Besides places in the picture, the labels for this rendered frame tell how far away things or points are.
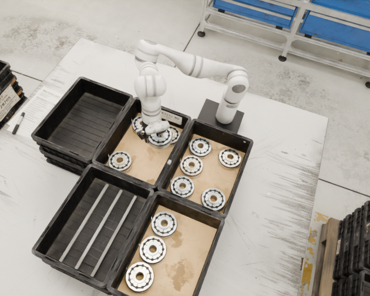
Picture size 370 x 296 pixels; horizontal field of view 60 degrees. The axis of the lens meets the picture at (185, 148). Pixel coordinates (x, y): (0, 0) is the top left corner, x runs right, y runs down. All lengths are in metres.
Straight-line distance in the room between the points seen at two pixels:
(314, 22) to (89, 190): 2.35
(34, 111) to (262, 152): 1.23
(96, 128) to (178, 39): 1.92
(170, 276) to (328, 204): 1.56
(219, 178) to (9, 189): 0.97
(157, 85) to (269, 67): 2.25
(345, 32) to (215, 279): 2.34
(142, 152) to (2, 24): 2.55
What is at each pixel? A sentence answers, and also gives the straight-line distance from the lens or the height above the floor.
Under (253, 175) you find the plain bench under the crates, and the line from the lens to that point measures 1.65.
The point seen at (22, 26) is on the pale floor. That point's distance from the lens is 3.68.
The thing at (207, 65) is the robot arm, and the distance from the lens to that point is 1.40.
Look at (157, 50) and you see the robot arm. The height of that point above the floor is 1.23.
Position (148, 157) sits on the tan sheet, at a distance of 1.48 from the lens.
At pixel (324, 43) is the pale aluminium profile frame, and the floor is 0.30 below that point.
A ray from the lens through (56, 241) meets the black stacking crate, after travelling 1.40.
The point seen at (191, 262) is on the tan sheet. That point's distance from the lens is 1.32.
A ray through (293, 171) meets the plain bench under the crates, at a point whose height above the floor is 0.70.
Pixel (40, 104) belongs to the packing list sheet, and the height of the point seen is 0.70.
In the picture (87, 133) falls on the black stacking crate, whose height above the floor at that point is 0.83.
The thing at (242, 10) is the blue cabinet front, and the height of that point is 0.37.
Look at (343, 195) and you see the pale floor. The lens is 2.66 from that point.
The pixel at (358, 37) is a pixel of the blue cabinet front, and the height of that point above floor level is 0.43.
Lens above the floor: 2.11
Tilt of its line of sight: 58 degrees down
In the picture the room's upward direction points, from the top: 7 degrees clockwise
